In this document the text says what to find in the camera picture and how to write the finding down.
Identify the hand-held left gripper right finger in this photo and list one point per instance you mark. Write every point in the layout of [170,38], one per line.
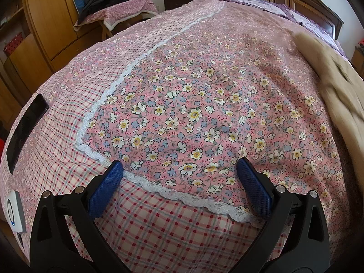
[254,186]

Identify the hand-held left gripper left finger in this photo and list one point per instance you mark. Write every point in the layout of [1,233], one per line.
[105,186]

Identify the beige puffer jacket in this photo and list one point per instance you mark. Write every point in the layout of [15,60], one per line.
[341,91]

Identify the black smartphone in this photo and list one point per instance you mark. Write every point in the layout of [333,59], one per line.
[27,133]

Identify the pink floral bedspread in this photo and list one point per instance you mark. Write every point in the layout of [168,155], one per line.
[184,91]

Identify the small wooden table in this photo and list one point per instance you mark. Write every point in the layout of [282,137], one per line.
[106,30]

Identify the red dotted box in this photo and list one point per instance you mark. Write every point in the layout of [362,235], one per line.
[12,45]

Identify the purple ruffled pillow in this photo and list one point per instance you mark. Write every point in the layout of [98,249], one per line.
[310,21]
[250,1]

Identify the light wooden wardrobe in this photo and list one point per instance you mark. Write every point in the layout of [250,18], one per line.
[48,20]

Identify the pink floral tablecloth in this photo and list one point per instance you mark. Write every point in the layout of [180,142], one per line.
[122,10]

